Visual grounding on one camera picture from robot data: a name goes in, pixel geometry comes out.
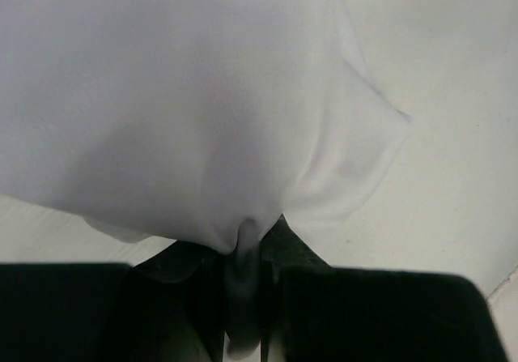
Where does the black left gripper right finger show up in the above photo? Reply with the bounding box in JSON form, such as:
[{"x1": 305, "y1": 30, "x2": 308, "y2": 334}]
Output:
[{"x1": 260, "y1": 219, "x2": 507, "y2": 361}]

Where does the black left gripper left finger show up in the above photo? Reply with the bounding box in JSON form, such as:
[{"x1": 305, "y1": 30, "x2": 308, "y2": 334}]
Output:
[{"x1": 1, "y1": 242, "x2": 224, "y2": 361}]

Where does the white t shirt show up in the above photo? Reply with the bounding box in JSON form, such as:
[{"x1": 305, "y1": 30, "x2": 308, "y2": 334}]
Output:
[{"x1": 1, "y1": 0, "x2": 410, "y2": 357}]

